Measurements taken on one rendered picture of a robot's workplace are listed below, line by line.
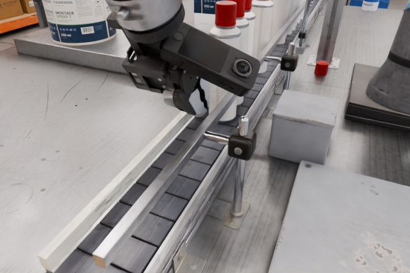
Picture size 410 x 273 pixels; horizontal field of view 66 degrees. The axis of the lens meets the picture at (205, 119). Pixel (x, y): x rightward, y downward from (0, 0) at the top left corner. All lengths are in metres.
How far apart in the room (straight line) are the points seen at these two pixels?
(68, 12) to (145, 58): 0.63
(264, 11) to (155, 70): 0.39
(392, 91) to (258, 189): 0.36
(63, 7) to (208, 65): 0.71
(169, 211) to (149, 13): 0.24
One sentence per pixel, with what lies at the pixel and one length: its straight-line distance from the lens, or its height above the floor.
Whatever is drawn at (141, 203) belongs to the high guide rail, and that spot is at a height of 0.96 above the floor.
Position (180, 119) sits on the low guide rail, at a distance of 0.52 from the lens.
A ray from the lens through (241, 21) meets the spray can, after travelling 0.57.
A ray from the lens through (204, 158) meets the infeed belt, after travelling 0.49.
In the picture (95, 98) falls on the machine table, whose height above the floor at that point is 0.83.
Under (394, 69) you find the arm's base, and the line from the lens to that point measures 0.75.
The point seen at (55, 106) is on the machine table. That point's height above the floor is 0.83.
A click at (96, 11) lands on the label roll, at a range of 1.02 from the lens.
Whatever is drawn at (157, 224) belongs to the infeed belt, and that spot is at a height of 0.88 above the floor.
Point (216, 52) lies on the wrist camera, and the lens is 0.37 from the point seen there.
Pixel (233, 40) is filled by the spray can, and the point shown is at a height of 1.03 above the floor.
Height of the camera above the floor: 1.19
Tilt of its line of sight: 32 degrees down
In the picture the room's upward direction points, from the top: straight up
